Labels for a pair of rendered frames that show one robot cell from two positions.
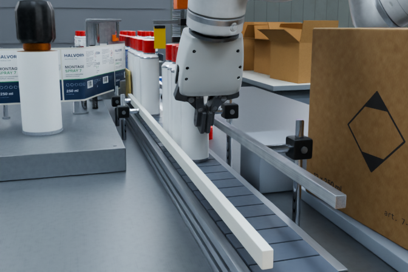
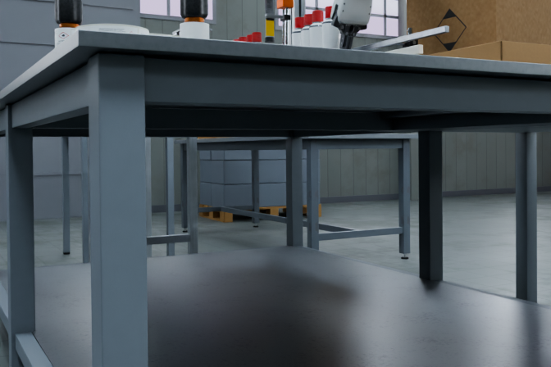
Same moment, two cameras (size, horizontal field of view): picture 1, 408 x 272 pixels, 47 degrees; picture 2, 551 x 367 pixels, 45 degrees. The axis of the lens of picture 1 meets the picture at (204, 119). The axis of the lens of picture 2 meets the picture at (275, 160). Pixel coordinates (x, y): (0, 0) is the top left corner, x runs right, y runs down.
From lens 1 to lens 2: 121 cm
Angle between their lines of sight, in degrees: 16
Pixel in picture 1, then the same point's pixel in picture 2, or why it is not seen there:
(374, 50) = not seen: outside the picture
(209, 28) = not seen: outside the picture
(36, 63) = (199, 30)
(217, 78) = (359, 12)
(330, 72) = (420, 10)
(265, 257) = (420, 47)
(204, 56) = not seen: outside the picture
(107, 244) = not seen: hidden behind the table
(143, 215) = not seen: hidden behind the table
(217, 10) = not seen: outside the picture
